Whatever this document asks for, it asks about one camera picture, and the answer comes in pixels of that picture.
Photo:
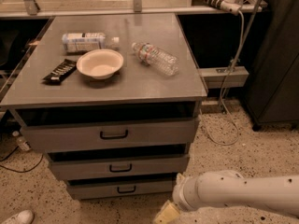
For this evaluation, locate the white labelled bottle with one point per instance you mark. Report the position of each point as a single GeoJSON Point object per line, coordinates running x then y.
{"type": "Point", "coordinates": [84, 42]}

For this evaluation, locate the white shoe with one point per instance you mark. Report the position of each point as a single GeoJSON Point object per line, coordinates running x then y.
{"type": "Point", "coordinates": [23, 217]}

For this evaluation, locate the white power strip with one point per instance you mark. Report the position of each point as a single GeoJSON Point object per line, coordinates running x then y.
{"type": "Point", "coordinates": [230, 6]}

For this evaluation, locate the dark cabinet at right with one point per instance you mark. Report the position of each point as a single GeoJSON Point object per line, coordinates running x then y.
{"type": "Point", "coordinates": [271, 93]}

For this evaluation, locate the grey middle drawer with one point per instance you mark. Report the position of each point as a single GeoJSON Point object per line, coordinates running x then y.
{"type": "Point", "coordinates": [104, 168]}

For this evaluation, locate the metal frame rail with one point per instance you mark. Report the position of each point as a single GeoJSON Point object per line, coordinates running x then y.
{"type": "Point", "coordinates": [93, 6]}

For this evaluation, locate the grey metal beam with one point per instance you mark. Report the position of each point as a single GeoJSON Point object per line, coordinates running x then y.
{"type": "Point", "coordinates": [218, 77]}

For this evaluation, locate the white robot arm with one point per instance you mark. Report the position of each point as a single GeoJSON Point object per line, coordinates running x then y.
{"type": "Point", "coordinates": [277, 194]}

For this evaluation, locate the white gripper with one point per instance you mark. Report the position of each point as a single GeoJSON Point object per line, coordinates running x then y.
{"type": "Point", "coordinates": [181, 192]}

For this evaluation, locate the grey drawer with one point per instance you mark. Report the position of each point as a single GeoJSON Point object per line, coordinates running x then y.
{"type": "Point", "coordinates": [123, 188]}
{"type": "Point", "coordinates": [56, 138]}
{"type": "Point", "coordinates": [104, 168]}

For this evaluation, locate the clear plastic water bottle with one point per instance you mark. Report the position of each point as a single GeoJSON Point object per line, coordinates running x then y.
{"type": "Point", "coordinates": [157, 58]}

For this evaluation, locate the white paper bowl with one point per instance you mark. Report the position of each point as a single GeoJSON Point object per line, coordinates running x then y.
{"type": "Point", "coordinates": [100, 63]}

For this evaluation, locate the small bottle on floor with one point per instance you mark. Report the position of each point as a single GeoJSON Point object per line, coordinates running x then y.
{"type": "Point", "coordinates": [21, 141]}

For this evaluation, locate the grey bottom drawer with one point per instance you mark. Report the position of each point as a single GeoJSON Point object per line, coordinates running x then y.
{"type": "Point", "coordinates": [123, 188]}

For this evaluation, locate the grey drawer cabinet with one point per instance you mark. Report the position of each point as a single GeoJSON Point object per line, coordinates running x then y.
{"type": "Point", "coordinates": [137, 93]}

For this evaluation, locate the black snack bar packet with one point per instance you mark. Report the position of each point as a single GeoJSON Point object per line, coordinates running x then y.
{"type": "Point", "coordinates": [61, 72]}

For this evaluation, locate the grey top drawer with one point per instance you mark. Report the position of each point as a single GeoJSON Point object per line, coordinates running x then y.
{"type": "Point", "coordinates": [56, 138]}

